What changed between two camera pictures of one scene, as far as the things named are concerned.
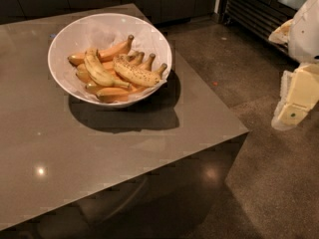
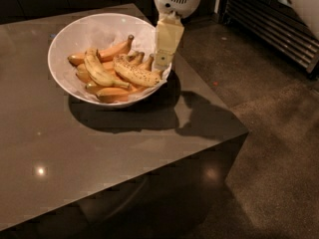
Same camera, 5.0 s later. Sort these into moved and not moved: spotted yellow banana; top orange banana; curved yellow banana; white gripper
Moved: white gripper
Not moved: curved yellow banana; top orange banana; spotted yellow banana
